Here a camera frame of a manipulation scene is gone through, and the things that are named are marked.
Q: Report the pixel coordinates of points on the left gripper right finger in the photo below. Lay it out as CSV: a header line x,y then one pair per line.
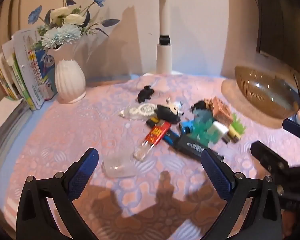
x,y
263,220

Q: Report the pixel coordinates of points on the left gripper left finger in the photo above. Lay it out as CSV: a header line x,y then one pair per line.
x,y
34,217

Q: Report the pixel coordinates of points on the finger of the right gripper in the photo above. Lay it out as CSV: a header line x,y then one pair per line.
x,y
269,159
291,127

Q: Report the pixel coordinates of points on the green spiky toy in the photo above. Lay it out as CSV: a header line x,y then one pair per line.
x,y
237,125

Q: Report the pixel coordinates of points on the white charger cube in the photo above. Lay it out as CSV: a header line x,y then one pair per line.
x,y
217,131

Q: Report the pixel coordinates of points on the pink small carton box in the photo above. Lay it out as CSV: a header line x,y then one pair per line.
x,y
221,112

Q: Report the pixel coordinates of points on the translucent teal wave figure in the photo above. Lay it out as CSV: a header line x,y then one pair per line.
x,y
203,121

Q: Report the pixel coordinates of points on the black-haired red anime figurine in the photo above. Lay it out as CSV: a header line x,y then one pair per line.
x,y
205,104

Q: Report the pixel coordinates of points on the clear small plastic box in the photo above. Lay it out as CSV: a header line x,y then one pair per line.
x,y
118,167

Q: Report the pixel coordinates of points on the black round-head figurine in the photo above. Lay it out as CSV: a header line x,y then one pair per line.
x,y
170,111

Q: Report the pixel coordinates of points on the red yellow clear lighter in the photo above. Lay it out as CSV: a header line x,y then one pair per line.
x,y
151,140

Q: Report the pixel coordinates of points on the clear correction tape dispenser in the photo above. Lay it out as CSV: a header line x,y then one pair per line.
x,y
141,111

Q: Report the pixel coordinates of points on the amber glass bowl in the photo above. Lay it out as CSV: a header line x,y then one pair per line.
x,y
267,93

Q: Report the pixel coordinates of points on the flat magazines pile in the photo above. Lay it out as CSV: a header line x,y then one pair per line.
x,y
13,116

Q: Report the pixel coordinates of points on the pink patterned tablecloth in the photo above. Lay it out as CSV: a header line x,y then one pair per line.
x,y
170,197

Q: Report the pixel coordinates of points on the black television screen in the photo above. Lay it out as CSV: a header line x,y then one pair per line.
x,y
279,30

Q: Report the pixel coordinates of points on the black dragon figurine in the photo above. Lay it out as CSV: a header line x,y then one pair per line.
x,y
145,94

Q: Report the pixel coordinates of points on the upright books stack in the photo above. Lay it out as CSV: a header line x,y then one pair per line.
x,y
32,69

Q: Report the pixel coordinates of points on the white ribbed vase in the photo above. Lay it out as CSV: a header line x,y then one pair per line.
x,y
69,78

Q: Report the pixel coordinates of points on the white lamp pole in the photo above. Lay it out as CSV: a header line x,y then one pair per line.
x,y
164,48

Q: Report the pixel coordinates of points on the blue white artificial flowers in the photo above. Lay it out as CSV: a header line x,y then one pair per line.
x,y
67,24

